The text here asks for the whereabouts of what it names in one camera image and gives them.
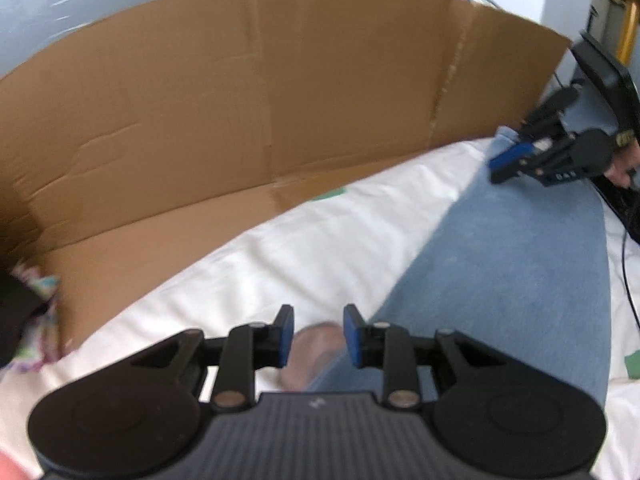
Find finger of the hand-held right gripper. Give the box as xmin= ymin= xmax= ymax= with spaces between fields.
xmin=520 ymin=87 xmax=581 ymax=134
xmin=487 ymin=141 xmax=552 ymax=184

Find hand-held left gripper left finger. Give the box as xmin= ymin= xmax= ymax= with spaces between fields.
xmin=130 ymin=304 xmax=296 ymax=409

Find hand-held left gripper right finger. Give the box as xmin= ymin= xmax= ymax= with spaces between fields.
xmin=342 ymin=304 xmax=511 ymax=409

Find blue denim pants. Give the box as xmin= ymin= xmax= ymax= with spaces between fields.
xmin=304 ymin=126 xmax=614 ymax=402

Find person's right hand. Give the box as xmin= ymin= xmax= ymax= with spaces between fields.
xmin=604 ymin=136 xmax=640 ymax=191

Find cream bear print blanket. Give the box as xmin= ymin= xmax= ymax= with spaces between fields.
xmin=0 ymin=135 xmax=640 ymax=480

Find black cloth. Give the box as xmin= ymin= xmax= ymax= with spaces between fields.
xmin=594 ymin=184 xmax=640 ymax=247

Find folded cardboard sheet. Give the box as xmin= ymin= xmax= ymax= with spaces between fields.
xmin=0 ymin=0 xmax=574 ymax=357

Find black cable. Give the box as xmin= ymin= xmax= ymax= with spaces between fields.
xmin=619 ymin=229 xmax=640 ymax=332

